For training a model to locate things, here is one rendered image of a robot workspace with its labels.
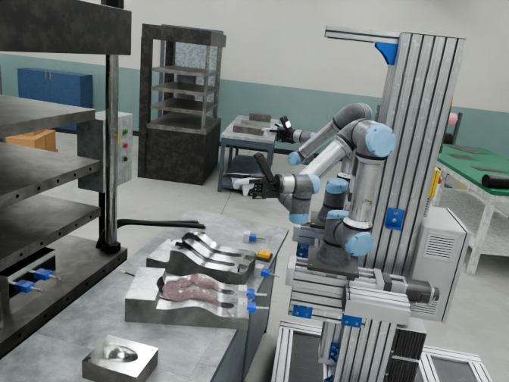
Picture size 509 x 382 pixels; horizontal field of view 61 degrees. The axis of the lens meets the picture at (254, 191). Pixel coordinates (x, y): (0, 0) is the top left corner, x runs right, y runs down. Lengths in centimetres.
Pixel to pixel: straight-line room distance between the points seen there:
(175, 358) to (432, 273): 121
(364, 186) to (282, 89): 681
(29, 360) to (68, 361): 13
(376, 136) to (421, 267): 76
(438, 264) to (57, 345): 163
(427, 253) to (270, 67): 669
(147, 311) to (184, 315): 15
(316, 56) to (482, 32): 292
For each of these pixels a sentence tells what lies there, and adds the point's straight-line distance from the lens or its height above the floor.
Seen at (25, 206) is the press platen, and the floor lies 104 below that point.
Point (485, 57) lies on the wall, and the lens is 910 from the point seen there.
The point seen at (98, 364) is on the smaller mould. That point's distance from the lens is 161.
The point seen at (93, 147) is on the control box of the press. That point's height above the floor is 132.
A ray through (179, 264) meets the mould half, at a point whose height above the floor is 87.
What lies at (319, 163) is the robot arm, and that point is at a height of 149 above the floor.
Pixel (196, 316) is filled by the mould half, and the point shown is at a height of 85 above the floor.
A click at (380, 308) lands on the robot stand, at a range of 193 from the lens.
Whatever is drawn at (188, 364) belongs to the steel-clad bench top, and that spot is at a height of 80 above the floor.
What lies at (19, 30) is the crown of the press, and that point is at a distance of 169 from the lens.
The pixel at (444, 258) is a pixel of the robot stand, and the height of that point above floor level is 110.
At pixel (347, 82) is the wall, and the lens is 851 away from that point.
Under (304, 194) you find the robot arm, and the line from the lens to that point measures 162.
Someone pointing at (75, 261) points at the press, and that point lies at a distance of 240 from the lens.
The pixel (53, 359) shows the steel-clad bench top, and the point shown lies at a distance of 177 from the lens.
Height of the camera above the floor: 190
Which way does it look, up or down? 18 degrees down
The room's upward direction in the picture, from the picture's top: 6 degrees clockwise
